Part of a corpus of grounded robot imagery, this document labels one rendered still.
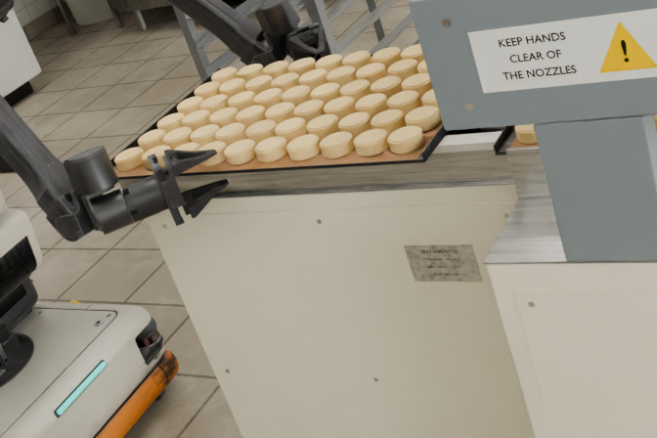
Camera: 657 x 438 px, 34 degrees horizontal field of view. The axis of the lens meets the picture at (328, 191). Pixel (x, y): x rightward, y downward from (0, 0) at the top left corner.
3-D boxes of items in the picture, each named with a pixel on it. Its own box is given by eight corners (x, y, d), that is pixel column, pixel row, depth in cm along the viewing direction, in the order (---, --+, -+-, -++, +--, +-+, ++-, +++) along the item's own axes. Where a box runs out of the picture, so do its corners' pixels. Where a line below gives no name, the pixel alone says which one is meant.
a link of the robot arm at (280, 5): (272, 50, 216) (257, 73, 209) (243, 3, 210) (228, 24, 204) (321, 34, 209) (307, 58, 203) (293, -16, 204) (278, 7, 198)
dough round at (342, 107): (321, 120, 168) (317, 109, 167) (340, 106, 171) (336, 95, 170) (343, 122, 164) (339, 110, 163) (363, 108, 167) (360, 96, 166)
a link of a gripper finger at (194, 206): (221, 160, 160) (163, 184, 158) (237, 200, 163) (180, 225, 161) (212, 146, 166) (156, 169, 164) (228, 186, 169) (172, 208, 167)
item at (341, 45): (327, 65, 288) (323, 56, 286) (318, 66, 289) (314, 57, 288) (423, -23, 333) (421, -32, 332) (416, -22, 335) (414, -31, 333)
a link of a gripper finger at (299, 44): (345, 70, 192) (329, 58, 200) (334, 34, 189) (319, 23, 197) (311, 84, 191) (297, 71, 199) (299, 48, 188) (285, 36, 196)
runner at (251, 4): (203, 48, 306) (200, 38, 305) (197, 49, 308) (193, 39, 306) (312, -34, 351) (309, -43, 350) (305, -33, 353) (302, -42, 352)
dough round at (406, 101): (388, 108, 164) (384, 96, 163) (418, 98, 163) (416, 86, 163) (391, 119, 159) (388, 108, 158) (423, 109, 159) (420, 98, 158)
